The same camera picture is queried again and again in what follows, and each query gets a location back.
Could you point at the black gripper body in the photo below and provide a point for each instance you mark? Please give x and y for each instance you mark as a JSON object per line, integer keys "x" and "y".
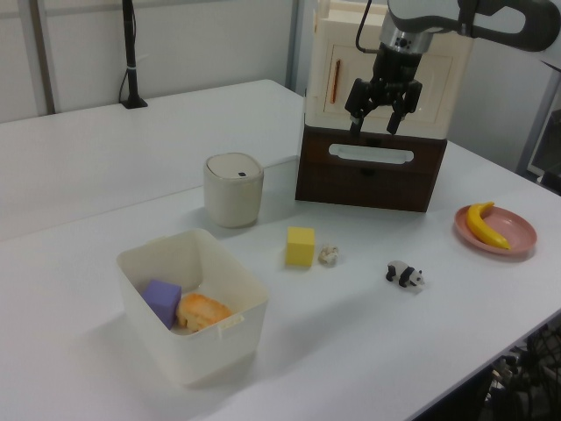
{"x": 396, "y": 66}

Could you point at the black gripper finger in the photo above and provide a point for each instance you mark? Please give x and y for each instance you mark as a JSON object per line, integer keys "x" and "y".
{"x": 405, "y": 103}
{"x": 361, "y": 98}

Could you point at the beige lidded trash can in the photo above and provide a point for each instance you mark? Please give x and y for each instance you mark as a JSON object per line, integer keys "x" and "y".
{"x": 232, "y": 193}

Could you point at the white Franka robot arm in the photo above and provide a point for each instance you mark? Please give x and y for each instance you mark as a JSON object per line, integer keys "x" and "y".
{"x": 495, "y": 24}

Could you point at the wooden cabinet with drawer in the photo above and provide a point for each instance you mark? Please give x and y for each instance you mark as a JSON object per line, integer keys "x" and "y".
{"x": 442, "y": 87}

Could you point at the dark brown wooden drawer box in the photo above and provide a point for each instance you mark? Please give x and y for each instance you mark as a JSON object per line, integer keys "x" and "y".
{"x": 368, "y": 184}

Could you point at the yellow banana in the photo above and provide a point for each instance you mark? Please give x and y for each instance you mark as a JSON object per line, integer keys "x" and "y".
{"x": 480, "y": 228}

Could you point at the small beige figurine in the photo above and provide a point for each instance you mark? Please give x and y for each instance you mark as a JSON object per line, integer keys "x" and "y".
{"x": 328, "y": 255}

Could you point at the yellow cube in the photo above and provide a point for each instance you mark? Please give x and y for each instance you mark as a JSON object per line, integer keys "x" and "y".
{"x": 300, "y": 252}

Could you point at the pink plate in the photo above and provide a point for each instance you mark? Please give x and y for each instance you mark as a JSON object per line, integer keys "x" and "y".
{"x": 513, "y": 232}

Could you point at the panda toy figure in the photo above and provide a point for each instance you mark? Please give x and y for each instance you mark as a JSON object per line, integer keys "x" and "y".
{"x": 405, "y": 275}

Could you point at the orange bread roll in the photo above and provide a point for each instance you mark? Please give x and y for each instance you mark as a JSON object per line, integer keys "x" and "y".
{"x": 201, "y": 310}

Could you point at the purple cube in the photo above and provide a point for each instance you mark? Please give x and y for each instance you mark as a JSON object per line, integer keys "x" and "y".
{"x": 163, "y": 302}

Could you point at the white plastic storage bin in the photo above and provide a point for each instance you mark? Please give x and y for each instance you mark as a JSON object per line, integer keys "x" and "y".
{"x": 210, "y": 346}

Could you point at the black camera stand pole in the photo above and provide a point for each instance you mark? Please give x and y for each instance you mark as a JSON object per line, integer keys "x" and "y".
{"x": 130, "y": 57}

